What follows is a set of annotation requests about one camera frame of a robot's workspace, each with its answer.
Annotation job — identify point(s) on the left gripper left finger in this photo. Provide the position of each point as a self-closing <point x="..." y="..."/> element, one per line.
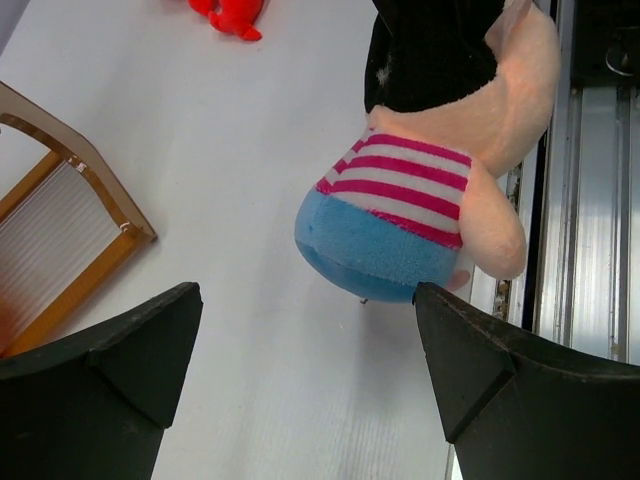
<point x="96" y="404"/>

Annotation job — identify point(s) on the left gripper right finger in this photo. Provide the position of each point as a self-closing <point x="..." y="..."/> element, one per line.
<point x="518" y="406"/>

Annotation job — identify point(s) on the boy doll striped shirt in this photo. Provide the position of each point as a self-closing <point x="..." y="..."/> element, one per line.
<point x="456" y="94"/>

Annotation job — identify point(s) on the red shark plush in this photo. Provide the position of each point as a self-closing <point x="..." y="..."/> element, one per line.
<point x="235" y="17"/>

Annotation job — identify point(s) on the brown wooden toy shelf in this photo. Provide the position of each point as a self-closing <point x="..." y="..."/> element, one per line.
<point x="66" y="227"/>

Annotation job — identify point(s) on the aluminium mounting rail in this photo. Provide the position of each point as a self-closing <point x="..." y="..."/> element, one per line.
<point x="577" y="193"/>

